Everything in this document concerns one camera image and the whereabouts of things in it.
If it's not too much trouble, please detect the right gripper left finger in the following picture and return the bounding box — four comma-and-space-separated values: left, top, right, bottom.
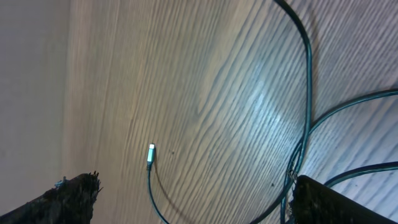
1, 172, 101, 224

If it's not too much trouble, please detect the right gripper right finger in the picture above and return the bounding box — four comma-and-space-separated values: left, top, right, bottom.
290, 175, 396, 224

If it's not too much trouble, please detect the thin black usb cable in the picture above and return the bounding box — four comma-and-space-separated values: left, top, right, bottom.
248, 0, 398, 224

